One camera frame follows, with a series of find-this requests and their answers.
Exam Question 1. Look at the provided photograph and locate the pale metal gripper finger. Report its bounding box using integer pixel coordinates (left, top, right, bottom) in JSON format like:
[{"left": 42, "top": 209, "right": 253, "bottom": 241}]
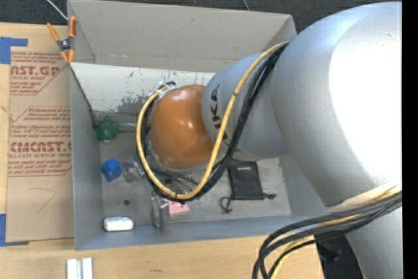
[
  {"left": 123, "top": 161, "right": 146, "bottom": 183},
  {"left": 151, "top": 195, "right": 171, "bottom": 229}
]

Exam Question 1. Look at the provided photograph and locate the pink flat piece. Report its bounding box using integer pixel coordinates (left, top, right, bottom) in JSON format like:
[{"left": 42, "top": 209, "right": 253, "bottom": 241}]
[{"left": 167, "top": 201, "right": 191, "bottom": 216}]

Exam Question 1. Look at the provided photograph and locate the blue block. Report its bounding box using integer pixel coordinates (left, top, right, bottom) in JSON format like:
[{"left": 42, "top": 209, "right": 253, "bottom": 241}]
[{"left": 101, "top": 157, "right": 123, "bottom": 182}]

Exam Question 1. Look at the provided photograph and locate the white rounded bar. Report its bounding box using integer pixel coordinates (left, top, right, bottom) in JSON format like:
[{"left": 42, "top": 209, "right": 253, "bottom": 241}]
[{"left": 103, "top": 216, "right": 135, "bottom": 233}]

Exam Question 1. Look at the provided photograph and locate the green toy animal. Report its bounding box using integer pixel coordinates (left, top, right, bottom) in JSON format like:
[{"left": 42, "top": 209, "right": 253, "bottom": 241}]
[{"left": 95, "top": 115, "right": 120, "bottom": 144}]

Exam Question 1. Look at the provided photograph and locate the brown cardboard board red print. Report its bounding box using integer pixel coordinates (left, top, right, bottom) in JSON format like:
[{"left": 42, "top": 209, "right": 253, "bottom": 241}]
[{"left": 0, "top": 22, "right": 76, "bottom": 244}]

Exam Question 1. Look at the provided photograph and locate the grey metal bin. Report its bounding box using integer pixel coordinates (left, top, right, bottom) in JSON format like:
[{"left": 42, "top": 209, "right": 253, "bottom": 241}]
[{"left": 67, "top": 0, "right": 331, "bottom": 252}]

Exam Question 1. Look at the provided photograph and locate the black drawstring pouch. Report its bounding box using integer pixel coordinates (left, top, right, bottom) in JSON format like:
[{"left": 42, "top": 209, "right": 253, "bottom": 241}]
[{"left": 219, "top": 159, "right": 278, "bottom": 215}]

